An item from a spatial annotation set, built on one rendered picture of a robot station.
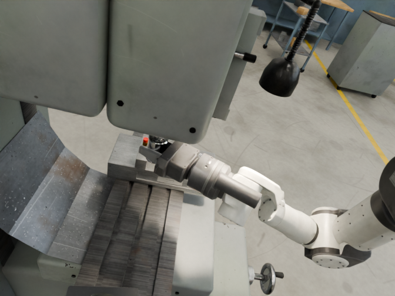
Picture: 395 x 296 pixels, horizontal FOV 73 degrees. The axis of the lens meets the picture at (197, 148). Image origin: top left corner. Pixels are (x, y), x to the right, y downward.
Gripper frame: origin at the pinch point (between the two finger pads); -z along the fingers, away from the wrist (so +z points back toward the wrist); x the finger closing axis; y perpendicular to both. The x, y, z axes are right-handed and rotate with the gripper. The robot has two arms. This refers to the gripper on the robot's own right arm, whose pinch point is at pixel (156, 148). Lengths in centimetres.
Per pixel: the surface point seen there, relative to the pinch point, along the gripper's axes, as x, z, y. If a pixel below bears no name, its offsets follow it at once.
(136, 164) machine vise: -6.8, -9.1, 17.4
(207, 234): -9.4, 19.8, 34.5
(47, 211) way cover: 15.4, -21.9, 27.2
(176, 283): 9.9, 18.6, 34.6
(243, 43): -2.3, 11.0, -29.9
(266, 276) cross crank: -20, 48, 56
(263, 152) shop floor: -184, 30, 121
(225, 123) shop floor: -200, -19, 120
